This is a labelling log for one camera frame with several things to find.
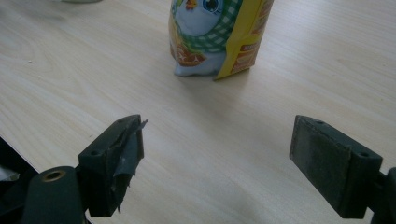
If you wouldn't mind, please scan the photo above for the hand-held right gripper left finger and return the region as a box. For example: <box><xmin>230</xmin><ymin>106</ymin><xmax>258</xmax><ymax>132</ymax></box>
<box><xmin>78</xmin><ymin>114</ymin><xmax>149</xmax><ymax>218</ymax></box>

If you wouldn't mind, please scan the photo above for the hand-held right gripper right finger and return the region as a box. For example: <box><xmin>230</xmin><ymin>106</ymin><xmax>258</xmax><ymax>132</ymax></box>
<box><xmin>289</xmin><ymin>115</ymin><xmax>383</xmax><ymax>219</ymax></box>

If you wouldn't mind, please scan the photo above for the yellow snack bag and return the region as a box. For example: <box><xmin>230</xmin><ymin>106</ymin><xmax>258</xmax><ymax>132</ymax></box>
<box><xmin>167</xmin><ymin>0</ymin><xmax>276</xmax><ymax>81</ymax></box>

